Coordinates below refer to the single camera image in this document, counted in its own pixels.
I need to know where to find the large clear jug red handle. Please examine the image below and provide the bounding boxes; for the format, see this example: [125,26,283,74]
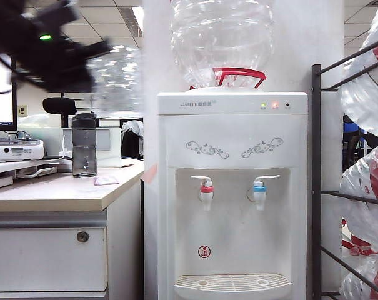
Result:
[171,0,274,91]

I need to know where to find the white desk riser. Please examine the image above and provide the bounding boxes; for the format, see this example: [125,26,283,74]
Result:
[0,159,61,191]

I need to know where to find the grey desk partition panel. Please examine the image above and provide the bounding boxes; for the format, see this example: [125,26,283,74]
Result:
[62,127,111,151]

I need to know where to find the red hot water tap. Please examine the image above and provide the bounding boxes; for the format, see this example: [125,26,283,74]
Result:
[190,174,215,211]

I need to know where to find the black computer monitor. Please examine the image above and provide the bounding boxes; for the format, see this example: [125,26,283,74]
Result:
[0,56,18,131]

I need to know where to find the black metal rack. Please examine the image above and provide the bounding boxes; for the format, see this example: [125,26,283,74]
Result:
[311,31,378,300]

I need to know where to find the white RC transmitter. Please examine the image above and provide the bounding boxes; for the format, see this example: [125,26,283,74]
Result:
[0,131,46,162]

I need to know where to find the clear textured plastic mug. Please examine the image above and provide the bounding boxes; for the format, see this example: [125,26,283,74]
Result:
[87,46,145,120]

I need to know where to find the dark grey water bottle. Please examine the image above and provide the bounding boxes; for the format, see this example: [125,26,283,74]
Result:
[71,112,98,178]

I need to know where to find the white drawer cabinet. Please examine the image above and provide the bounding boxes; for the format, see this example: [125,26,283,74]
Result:
[0,211,110,300]

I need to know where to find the black chair headrest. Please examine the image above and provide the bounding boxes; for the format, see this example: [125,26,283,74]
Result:
[42,96,77,128]

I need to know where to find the white water dispenser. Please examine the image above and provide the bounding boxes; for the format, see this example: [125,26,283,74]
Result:
[156,91,309,300]

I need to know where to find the white thin cable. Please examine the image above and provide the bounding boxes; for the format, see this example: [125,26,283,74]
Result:
[60,137,74,163]

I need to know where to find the white jacket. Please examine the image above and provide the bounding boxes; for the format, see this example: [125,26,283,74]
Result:
[120,120,144,157]

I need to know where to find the white drip tray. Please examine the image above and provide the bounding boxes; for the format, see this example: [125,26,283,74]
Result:
[172,274,292,291]

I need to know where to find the white plastic holder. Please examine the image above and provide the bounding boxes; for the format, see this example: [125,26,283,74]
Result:
[14,166,58,179]

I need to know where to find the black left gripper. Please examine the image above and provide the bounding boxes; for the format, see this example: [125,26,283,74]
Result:
[10,37,112,94]

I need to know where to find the pink paper slip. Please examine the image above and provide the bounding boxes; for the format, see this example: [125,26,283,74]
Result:
[93,175,120,187]

